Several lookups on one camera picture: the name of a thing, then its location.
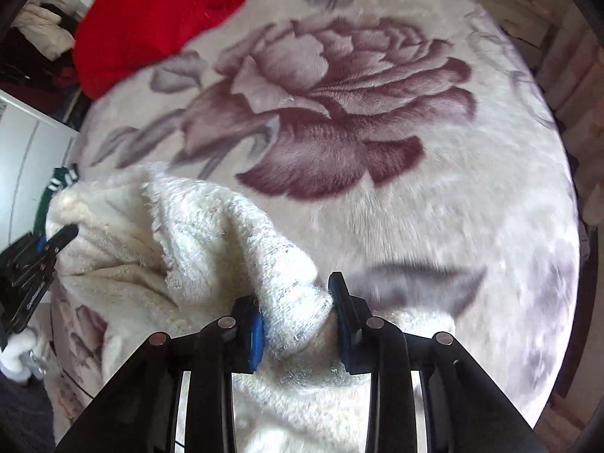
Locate floral plush blanket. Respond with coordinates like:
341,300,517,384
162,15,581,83
49,0,581,435

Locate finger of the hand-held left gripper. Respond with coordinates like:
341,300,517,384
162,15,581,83
34,224,79,258

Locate white sliding wardrobe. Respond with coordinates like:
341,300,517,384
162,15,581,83
0,89,81,251

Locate red quilt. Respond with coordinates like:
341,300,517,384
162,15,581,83
73,0,294,101

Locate white fuzzy jacket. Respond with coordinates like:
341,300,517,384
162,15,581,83
45,160,458,453

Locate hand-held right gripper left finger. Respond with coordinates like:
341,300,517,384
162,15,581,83
54,296,266,453

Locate black hanging clothes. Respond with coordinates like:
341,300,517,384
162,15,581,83
0,2,83,105

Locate beige hanging coat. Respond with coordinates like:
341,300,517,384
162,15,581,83
14,2,77,61

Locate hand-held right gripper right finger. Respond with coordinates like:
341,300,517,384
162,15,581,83
328,272,552,453

